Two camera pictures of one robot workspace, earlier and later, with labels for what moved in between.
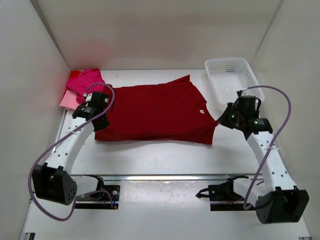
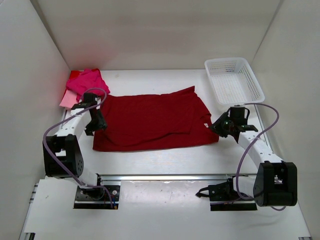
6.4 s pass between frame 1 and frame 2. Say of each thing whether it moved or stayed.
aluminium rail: stayed
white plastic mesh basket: stayed
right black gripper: moved
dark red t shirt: moved
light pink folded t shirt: stayed
